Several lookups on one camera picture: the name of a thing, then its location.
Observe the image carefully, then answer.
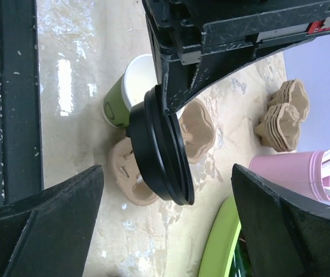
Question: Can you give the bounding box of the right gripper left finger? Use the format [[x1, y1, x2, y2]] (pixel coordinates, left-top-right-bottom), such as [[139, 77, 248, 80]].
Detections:
[[0, 165, 104, 276]]

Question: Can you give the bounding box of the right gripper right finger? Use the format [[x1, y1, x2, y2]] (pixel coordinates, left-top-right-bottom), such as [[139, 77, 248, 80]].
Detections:
[[231, 164, 330, 276]]

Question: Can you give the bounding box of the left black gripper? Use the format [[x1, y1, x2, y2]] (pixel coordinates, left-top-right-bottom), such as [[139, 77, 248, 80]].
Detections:
[[142, 1, 330, 115]]

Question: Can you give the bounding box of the green paper coffee cup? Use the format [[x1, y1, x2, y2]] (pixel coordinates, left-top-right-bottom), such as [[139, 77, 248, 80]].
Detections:
[[102, 54, 159, 128]]

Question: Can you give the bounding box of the black plastic cup lid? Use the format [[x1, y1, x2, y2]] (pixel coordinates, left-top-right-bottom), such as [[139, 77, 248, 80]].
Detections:
[[126, 85, 195, 205]]

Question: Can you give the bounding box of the brown pulp cup carrier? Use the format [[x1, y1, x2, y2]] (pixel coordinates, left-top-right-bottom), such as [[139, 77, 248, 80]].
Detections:
[[109, 99, 216, 206]]

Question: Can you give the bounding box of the green plastic tray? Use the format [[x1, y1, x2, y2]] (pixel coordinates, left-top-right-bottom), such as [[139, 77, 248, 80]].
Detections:
[[198, 196, 241, 277]]

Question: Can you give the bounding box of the pink straw holder cup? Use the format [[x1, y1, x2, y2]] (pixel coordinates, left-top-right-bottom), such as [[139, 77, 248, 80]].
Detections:
[[249, 151, 330, 203]]

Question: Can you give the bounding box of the stack of pulp carriers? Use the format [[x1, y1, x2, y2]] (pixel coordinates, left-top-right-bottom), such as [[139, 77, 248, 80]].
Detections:
[[254, 79, 310, 152]]

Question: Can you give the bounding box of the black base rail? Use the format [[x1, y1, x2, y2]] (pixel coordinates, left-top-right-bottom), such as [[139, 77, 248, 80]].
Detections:
[[0, 0, 43, 207]]

